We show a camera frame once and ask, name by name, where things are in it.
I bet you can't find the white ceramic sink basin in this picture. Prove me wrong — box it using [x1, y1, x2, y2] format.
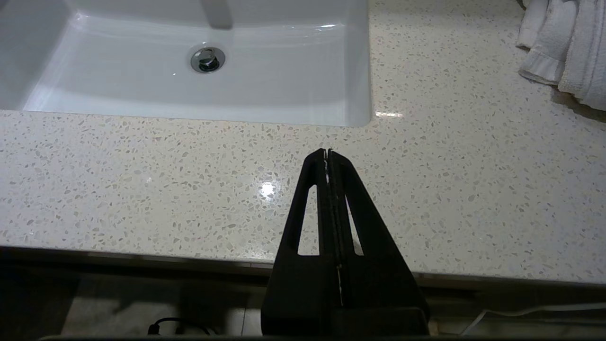
[0, 0, 373, 128]

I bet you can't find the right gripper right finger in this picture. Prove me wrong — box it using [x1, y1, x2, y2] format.
[329, 149, 430, 334]

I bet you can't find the black cable with plug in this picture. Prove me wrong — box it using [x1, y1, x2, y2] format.
[147, 316, 221, 336]

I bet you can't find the white crumpled towel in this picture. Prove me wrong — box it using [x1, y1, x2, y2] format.
[516, 0, 606, 112]

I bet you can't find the white floor cable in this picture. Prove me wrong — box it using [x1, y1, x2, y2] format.
[459, 303, 606, 336]

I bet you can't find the chrome drain stopper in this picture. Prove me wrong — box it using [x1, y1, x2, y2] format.
[190, 45, 226, 73]

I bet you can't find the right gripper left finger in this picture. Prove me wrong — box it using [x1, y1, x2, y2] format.
[260, 148, 423, 335]

